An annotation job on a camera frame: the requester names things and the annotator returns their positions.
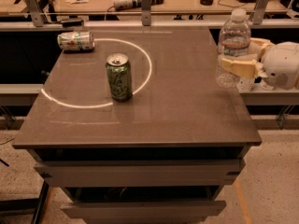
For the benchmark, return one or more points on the lower cabinet drawer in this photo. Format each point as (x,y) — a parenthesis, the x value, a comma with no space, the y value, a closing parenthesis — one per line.
(144,212)

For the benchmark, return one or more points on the grey drawer cabinet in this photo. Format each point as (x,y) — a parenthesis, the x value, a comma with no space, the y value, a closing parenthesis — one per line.
(177,111)

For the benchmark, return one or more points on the right sanitizer pump bottle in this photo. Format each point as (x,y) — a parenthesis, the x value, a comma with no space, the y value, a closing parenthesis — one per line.
(265,86)

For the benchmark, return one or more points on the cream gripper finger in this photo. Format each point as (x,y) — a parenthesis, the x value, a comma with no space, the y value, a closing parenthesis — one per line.
(259,46)
(242,68)

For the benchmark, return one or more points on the sanitizer pump bottle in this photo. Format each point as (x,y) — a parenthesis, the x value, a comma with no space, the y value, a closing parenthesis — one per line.
(245,84)
(265,86)

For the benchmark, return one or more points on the right metal bracket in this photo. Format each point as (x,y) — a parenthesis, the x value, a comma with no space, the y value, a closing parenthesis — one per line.
(256,16)

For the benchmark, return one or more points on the cabinet drawer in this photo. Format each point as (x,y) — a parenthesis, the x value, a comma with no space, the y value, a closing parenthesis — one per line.
(101,174)
(144,212)

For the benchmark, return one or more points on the green upright soda can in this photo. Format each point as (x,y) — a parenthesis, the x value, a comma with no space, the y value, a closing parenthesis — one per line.
(119,77)

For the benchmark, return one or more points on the left metal bracket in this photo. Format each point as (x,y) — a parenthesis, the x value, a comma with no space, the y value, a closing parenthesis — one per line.
(35,12)

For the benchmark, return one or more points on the clear plastic water bottle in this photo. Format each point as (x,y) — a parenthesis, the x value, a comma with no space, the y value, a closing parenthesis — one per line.
(234,39)

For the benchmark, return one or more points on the white lying soda can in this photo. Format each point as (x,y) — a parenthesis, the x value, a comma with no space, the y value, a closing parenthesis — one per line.
(76,41)

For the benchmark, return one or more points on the upper cabinet drawer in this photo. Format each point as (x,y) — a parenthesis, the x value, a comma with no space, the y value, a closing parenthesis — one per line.
(101,174)

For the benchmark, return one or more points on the left sanitizer pump bottle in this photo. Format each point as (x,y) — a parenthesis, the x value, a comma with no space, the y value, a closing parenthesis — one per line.
(245,84)

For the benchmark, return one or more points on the metal bracket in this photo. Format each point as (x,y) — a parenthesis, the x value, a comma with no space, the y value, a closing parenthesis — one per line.
(35,12)
(146,12)
(256,16)

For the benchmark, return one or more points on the black metal stand leg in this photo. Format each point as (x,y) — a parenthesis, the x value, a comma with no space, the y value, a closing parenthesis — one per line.
(33,206)

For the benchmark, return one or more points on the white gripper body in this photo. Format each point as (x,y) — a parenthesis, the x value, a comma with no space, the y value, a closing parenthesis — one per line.
(280,64)

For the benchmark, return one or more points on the middle metal bracket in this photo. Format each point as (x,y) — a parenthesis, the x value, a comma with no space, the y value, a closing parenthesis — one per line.
(146,12)

